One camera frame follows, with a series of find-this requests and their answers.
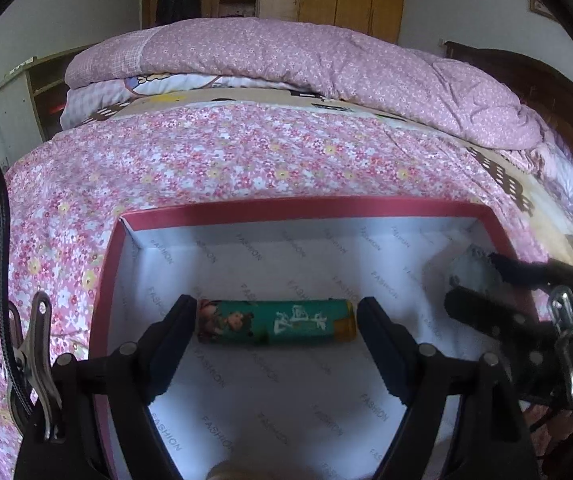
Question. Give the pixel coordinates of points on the metal spring clip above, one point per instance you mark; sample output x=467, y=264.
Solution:
x=36, y=355
x=569, y=330

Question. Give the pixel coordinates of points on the dark wooden headboard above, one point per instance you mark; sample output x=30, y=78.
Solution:
x=551, y=95

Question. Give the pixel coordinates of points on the red cardboard box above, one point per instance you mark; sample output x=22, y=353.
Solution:
x=286, y=400

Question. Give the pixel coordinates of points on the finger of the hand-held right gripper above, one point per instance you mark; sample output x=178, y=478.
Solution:
x=481, y=316
x=521, y=269

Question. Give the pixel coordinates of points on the pink quilt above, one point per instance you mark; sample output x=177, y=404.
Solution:
x=291, y=55

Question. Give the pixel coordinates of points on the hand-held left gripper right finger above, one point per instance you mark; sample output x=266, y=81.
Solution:
x=384, y=352

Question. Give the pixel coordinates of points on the framed wall picture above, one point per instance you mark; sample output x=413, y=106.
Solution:
x=542, y=7

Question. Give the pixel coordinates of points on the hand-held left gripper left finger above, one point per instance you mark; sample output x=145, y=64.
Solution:
x=166, y=357

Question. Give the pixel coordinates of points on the pale side cabinet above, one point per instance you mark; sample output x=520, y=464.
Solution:
x=16, y=100

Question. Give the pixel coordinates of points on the pink floral bed sheet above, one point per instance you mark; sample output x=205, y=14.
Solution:
x=216, y=160

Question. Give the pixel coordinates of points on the green printed lighter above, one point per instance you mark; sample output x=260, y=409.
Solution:
x=276, y=322

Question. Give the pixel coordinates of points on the grey metal object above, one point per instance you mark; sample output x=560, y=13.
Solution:
x=472, y=270

